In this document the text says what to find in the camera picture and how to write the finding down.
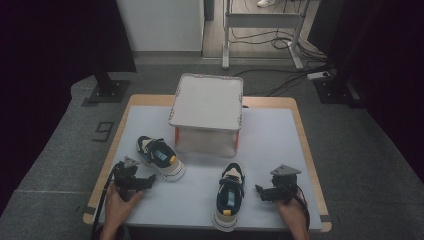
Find person's right hand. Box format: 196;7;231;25
274;195;310;234

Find white cabinet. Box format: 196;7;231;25
115;0;206;53

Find light grey table mat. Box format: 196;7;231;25
98;105;324;232

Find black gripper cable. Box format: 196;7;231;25
90;165;118;240
293;185;312;231

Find black bin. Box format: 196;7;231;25
203;0;216;22

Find white power strip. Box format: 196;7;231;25
306;70;332;81

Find navy and beige sneaker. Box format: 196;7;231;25
211;161;247;233
135;134;187;183

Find person's left hand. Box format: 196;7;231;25
102;182;145;234

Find white shoe box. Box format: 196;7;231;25
167;72;245;159

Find black stand with base plate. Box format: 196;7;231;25
87;49;132;104
312;49;363;108

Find grey metal desk frame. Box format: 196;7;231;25
221;0;322;72

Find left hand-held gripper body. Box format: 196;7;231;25
111;156;150;203

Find dark curtain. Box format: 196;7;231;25
306;0;424;184
0;0;138;214

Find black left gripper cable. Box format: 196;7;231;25
90;165;118;240

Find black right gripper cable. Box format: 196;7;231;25
293;185;312;231

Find black floor cables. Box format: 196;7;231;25
229;28;336;98

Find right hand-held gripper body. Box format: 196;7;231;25
263;164;303;205

